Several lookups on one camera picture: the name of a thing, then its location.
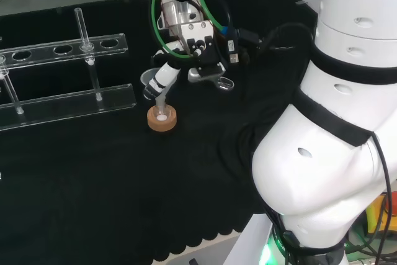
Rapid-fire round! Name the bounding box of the black bench cloth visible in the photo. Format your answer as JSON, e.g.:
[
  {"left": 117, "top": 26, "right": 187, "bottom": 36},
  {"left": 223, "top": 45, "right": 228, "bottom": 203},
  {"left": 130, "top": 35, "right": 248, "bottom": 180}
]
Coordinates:
[{"left": 0, "top": 0, "right": 321, "bottom": 265}]

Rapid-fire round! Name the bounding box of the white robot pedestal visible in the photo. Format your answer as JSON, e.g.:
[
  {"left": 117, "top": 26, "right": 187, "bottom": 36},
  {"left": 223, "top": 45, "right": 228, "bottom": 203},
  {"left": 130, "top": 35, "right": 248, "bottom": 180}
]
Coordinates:
[{"left": 173, "top": 212, "right": 282, "bottom": 265}]

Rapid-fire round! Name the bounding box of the brown cork ring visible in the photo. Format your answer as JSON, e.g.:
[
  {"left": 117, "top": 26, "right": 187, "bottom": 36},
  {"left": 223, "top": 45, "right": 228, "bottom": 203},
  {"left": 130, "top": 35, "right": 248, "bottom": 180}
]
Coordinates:
[{"left": 146, "top": 106, "right": 179, "bottom": 133}]

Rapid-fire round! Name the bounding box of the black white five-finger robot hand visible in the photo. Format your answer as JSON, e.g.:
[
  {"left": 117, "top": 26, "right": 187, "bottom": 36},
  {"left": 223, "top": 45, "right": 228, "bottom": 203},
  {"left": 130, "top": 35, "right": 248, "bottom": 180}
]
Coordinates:
[{"left": 142, "top": 20, "right": 226, "bottom": 101}]

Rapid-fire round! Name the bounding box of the clear funnel stand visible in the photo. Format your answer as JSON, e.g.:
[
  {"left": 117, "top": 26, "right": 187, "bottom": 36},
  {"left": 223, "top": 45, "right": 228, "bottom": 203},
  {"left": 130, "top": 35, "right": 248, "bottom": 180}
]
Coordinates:
[{"left": 0, "top": 7, "right": 138, "bottom": 132}]

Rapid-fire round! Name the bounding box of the clear round-bottom flask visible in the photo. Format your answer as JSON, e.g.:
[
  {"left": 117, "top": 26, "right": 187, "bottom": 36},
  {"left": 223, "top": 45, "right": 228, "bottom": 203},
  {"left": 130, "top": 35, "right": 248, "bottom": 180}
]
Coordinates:
[{"left": 154, "top": 103, "right": 172, "bottom": 124}]

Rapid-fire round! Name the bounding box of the black cable with USB plug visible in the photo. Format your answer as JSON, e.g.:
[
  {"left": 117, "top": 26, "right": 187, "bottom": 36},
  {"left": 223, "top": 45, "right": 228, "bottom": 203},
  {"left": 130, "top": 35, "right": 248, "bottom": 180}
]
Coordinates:
[{"left": 226, "top": 22, "right": 318, "bottom": 65}]

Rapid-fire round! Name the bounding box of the green cable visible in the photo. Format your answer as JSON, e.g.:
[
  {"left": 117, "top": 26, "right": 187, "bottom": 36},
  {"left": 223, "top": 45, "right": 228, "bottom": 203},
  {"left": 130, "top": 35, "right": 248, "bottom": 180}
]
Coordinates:
[{"left": 149, "top": 0, "right": 234, "bottom": 60}]

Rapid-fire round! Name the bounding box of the thin black cable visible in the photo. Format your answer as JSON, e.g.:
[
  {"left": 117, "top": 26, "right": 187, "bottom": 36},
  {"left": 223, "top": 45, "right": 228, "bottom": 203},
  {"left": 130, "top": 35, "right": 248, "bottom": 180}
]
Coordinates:
[{"left": 370, "top": 132, "right": 392, "bottom": 261}]

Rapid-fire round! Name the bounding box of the yellow stop button box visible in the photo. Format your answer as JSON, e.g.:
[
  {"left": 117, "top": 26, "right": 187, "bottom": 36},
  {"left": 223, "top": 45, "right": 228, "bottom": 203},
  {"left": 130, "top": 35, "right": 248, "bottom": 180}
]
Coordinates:
[{"left": 367, "top": 190, "right": 397, "bottom": 235}]

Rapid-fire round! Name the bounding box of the clear glass weighing funnel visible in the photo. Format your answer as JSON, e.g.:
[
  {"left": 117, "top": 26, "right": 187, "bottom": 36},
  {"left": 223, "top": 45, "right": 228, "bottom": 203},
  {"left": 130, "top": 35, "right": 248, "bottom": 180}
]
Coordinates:
[{"left": 212, "top": 75, "right": 235, "bottom": 92}]

